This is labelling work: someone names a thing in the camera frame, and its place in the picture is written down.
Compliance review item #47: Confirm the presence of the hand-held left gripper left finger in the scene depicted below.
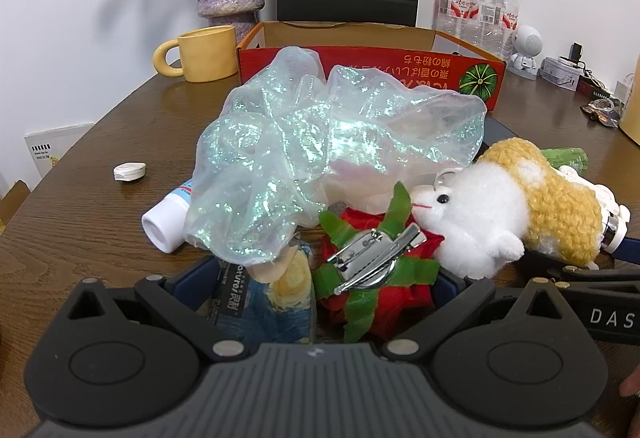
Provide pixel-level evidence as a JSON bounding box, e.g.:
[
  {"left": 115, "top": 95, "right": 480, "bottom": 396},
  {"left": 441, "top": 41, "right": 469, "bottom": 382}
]
[{"left": 62, "top": 255, "right": 251, "bottom": 363}]

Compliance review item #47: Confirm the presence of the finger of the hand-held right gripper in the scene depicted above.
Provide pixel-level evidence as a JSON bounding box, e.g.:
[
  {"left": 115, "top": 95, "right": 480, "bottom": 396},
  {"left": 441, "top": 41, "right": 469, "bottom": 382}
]
[
  {"left": 611, "top": 238, "right": 640, "bottom": 264},
  {"left": 522, "top": 249, "right": 640, "bottom": 285}
]

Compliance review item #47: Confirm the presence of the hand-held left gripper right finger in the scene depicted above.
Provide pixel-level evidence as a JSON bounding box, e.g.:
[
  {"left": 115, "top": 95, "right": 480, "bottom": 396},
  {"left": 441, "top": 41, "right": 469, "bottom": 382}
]
[{"left": 377, "top": 275, "right": 595, "bottom": 363}]

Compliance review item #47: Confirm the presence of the white folding phone holder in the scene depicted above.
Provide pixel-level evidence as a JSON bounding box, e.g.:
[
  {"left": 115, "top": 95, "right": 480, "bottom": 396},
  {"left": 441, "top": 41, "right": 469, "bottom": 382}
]
[{"left": 554, "top": 163, "right": 634, "bottom": 252}]

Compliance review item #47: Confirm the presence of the red flower brooch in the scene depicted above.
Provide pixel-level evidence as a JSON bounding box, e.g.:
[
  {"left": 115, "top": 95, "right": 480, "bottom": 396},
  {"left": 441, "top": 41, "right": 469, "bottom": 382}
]
[{"left": 314, "top": 181, "right": 447, "bottom": 345}]

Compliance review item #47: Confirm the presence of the white yellow plush sheep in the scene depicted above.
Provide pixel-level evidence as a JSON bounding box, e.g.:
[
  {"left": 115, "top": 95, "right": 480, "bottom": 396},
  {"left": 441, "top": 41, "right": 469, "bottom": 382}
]
[{"left": 411, "top": 138, "right": 603, "bottom": 280}]

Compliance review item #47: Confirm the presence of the starry night print packet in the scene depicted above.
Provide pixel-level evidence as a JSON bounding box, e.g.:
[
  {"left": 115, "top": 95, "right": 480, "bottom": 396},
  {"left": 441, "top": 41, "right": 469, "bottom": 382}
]
[{"left": 202, "top": 238, "right": 319, "bottom": 347}]

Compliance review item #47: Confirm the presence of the small white plastic case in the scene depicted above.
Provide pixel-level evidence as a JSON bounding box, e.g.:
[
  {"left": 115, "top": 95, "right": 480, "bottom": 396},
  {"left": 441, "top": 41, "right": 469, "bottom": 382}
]
[{"left": 113, "top": 161, "right": 148, "bottom": 183}]

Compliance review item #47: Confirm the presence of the iridescent plastic bag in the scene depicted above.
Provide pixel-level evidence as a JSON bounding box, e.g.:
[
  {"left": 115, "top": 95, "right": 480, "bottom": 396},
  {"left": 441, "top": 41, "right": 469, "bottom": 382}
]
[{"left": 182, "top": 46, "right": 489, "bottom": 268}]

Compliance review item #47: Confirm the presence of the red cardboard box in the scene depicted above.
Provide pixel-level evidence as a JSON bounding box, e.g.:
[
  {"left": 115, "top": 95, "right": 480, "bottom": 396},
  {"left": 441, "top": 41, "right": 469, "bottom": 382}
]
[{"left": 236, "top": 21, "right": 507, "bottom": 112}]

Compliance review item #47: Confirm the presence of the person's right hand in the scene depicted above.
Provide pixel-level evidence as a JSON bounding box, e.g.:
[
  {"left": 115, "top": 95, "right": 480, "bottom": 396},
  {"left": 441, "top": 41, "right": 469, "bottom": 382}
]
[{"left": 619, "top": 364, "right": 640, "bottom": 400}]

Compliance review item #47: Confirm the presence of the blue white toothpaste tube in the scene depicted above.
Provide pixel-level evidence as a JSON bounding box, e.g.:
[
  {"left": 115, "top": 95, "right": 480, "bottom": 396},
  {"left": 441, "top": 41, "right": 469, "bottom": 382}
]
[{"left": 141, "top": 178, "right": 202, "bottom": 253}]

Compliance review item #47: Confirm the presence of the green spray bottle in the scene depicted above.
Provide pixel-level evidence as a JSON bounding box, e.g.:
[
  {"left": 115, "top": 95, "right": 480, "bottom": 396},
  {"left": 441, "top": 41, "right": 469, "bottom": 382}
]
[{"left": 541, "top": 146, "right": 589, "bottom": 174}]

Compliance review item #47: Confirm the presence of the yellow thermos jug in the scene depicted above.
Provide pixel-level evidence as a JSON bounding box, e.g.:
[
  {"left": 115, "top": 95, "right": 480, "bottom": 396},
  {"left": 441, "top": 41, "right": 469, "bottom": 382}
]
[{"left": 620, "top": 90, "right": 640, "bottom": 145}]

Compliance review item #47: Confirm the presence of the shiny snack wrapper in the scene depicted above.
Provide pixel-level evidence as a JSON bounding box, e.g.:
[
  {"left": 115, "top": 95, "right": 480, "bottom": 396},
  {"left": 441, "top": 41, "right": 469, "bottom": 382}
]
[{"left": 580, "top": 98, "right": 626, "bottom": 124}]

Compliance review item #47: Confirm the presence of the dark red box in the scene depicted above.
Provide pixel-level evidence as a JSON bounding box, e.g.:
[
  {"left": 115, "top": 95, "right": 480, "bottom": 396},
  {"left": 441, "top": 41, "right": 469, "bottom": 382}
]
[{"left": 575, "top": 80, "right": 614, "bottom": 99}]

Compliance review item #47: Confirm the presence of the brown cardboard piece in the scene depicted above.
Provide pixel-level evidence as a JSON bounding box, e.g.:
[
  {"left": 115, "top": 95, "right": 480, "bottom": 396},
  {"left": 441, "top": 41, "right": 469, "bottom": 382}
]
[{"left": 0, "top": 180, "right": 31, "bottom": 227}]

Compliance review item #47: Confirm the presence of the yellow mug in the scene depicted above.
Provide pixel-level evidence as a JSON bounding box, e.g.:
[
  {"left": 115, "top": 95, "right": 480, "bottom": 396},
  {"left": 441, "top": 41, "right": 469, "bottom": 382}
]
[{"left": 153, "top": 25, "right": 240, "bottom": 83}]

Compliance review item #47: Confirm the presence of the white robot figure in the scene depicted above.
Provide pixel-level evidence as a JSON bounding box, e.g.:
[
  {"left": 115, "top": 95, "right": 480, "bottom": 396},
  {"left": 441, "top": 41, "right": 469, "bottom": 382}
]
[{"left": 506, "top": 24, "right": 546, "bottom": 80}]

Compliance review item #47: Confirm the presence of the clear water bottle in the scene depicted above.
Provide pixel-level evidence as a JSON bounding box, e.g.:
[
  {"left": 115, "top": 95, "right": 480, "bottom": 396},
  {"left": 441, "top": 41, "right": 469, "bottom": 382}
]
[
  {"left": 492, "top": 0, "right": 519, "bottom": 62},
  {"left": 433, "top": 0, "right": 474, "bottom": 42},
  {"left": 465, "top": 0, "right": 502, "bottom": 52}
]

